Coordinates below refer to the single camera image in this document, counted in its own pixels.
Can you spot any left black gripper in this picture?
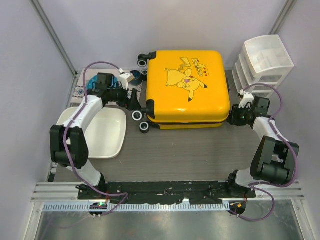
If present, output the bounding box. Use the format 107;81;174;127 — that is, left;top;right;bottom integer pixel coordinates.
108;82;142;112

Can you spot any white square tray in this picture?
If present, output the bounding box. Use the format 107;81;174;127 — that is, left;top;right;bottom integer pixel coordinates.
50;105;127;166

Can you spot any yellow Pikachu hard suitcase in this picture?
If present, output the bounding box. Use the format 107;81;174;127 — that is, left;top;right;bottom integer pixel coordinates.
131;50;231;134

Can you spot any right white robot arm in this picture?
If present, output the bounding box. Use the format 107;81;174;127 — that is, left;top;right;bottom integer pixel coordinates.
225;94;300;198

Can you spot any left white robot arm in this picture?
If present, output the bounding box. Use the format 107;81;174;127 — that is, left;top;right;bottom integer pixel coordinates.
49;72;141;200

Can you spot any dark blue ceramic cup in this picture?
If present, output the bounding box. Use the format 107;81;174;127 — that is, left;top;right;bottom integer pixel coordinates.
130;70;143;86

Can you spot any blue polka dot plate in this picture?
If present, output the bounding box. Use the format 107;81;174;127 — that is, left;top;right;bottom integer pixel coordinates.
86;75;121;89

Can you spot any patterned white placemat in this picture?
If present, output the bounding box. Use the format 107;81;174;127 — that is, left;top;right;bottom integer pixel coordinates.
71;68;143;107

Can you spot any white plastic drawer organizer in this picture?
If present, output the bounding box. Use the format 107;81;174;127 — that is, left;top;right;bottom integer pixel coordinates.
232;35;295;98

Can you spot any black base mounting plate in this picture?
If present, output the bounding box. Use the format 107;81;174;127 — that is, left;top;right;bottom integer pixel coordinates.
77;180;256;204

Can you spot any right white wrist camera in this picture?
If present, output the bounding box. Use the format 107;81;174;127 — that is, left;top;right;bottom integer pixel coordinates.
238;89;255;109

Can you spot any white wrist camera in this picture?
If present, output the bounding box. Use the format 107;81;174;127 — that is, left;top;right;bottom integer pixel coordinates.
238;89;255;109
117;68;135;90

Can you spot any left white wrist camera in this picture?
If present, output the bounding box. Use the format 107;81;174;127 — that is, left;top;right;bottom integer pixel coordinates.
117;68;135;90

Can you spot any white slotted cable duct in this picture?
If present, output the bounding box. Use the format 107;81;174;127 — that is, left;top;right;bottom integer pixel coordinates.
42;201;230;213

